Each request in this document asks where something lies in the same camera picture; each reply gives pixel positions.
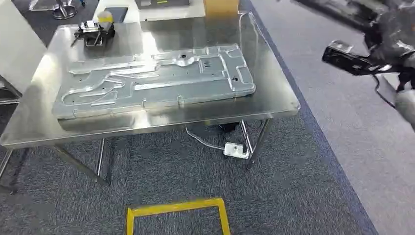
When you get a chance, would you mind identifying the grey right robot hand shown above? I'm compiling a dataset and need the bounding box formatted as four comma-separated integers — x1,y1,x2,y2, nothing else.
363,0,415,67

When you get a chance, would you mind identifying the stainless steel table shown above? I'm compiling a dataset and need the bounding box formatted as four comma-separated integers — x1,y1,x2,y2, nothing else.
0,11,300,195

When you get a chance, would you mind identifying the brown cardboard box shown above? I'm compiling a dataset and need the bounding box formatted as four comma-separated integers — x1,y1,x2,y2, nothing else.
203,0,240,15

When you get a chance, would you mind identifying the white power strip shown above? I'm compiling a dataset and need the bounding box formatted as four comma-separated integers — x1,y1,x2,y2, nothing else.
224,142,250,160

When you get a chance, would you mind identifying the large stamped metal panel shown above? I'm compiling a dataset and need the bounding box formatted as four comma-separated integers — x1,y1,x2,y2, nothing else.
51,44,257,120

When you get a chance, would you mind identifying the white desk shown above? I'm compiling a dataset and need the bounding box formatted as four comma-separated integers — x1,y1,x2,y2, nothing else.
93,0,206,24

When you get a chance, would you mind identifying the dark flat tablet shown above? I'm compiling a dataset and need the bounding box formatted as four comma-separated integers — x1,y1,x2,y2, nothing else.
103,7,129,24

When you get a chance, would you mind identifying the yellow topped small cylinder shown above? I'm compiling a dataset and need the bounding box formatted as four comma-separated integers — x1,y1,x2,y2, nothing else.
97,11,114,24

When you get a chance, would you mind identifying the chrome stool base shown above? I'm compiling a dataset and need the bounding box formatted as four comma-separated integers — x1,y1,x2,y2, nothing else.
29,0,78,20

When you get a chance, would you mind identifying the white board panel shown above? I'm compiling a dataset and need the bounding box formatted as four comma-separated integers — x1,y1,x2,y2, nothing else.
0,0,47,94

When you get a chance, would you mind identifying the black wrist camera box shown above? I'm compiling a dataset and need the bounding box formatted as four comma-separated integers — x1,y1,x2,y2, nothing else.
322,40,401,77

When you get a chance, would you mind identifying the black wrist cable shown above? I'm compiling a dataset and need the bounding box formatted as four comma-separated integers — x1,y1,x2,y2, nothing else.
372,74,397,109

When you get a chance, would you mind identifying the grey power cable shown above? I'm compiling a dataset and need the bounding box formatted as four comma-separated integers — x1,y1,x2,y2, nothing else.
185,127,226,150

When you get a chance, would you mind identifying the yellow floor tape frame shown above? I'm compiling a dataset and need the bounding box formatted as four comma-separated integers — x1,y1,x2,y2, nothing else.
125,198,231,235

